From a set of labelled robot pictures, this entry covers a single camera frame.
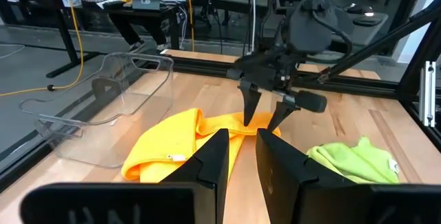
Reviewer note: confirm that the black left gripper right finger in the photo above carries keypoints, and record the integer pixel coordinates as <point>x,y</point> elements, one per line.
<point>293,189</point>

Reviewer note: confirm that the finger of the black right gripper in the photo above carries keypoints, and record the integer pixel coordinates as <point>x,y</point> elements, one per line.
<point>280,112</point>
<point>249,103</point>

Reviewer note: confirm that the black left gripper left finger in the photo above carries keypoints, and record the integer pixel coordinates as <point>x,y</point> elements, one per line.
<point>206,182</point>

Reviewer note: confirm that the orange microfiber towel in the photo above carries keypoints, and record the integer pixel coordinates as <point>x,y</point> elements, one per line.
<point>165,138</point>

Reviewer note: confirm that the lime green microfiber towel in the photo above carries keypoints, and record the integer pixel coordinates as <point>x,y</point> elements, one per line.
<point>351,162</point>

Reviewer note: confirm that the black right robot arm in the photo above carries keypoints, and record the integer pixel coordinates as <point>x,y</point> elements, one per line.
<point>310,27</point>

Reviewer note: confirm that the clear plastic bin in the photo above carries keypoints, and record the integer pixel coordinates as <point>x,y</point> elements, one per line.
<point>138,79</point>

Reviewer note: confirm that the black desk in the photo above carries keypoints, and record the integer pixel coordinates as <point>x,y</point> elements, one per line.
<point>151,13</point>

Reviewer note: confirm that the grey laptop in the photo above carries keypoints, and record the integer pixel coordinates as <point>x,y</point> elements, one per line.
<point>145,0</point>

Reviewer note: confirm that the black keyboard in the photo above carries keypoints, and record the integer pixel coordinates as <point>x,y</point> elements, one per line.
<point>112,3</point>

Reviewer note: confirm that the silver metal bracket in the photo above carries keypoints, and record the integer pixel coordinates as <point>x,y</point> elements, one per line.
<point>427,93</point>

